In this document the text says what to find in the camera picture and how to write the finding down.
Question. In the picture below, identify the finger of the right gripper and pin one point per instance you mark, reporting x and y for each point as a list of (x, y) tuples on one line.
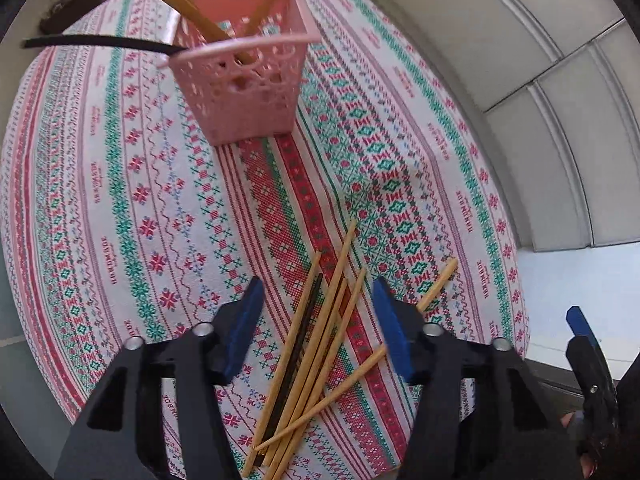
[(588, 362)]

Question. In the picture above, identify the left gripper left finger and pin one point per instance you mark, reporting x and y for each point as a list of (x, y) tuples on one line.
[(119, 432)]

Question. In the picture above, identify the person's right hand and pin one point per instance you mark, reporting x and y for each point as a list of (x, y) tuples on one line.
[(577, 428)]

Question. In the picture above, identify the patterned red green tablecloth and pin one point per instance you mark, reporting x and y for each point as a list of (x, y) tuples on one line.
[(119, 219)]

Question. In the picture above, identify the dark trash bin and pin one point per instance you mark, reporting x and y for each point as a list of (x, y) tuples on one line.
[(63, 14)]

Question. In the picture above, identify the pink perforated utensil basket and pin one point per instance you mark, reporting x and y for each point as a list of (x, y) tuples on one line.
[(247, 86)]

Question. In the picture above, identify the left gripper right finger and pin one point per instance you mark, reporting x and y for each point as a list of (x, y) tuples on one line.
[(481, 414)]

